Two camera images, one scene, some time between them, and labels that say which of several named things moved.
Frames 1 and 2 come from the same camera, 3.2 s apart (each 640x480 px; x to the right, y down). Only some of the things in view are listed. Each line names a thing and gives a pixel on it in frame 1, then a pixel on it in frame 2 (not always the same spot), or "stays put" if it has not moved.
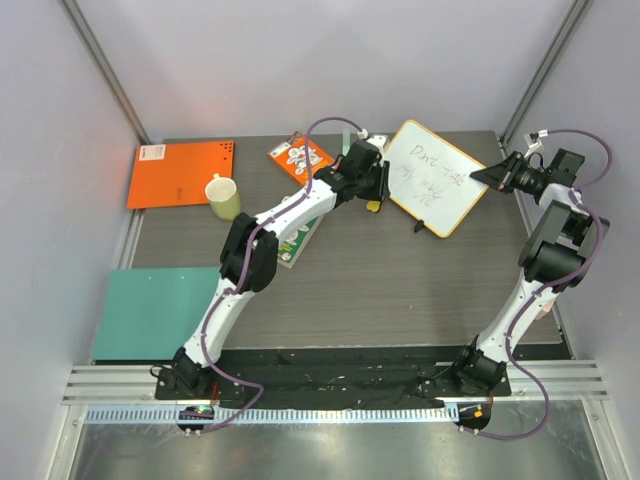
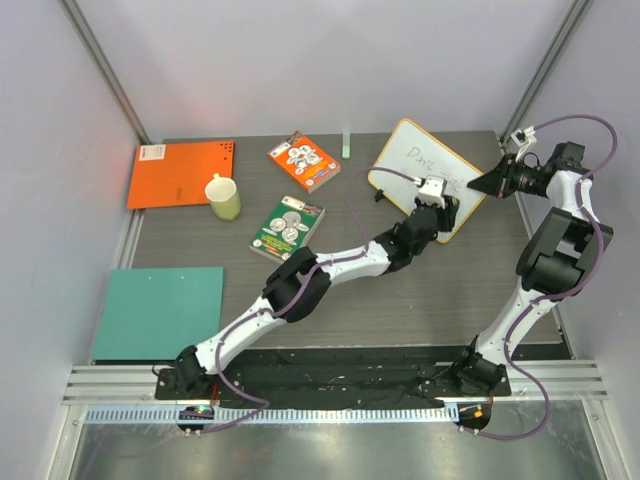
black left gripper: (381, 191) -> (445, 215)
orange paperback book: (291, 156) stays put
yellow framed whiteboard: (430, 178) stays put
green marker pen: (346, 143) stays put
